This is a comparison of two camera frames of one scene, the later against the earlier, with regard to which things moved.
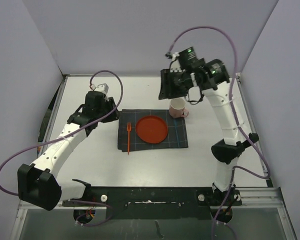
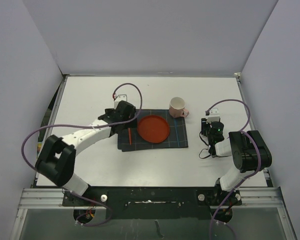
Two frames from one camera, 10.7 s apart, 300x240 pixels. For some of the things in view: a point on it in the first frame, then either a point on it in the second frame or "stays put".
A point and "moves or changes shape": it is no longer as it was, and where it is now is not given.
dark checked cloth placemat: x=177 y=134 stays put
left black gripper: x=113 y=116 -> x=131 y=124
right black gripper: x=167 y=91 -> x=205 y=126
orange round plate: x=151 y=129 stays put
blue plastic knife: x=177 y=132 stays put
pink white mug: x=176 y=108 stays put
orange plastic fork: x=129 y=126 moves or changes shape
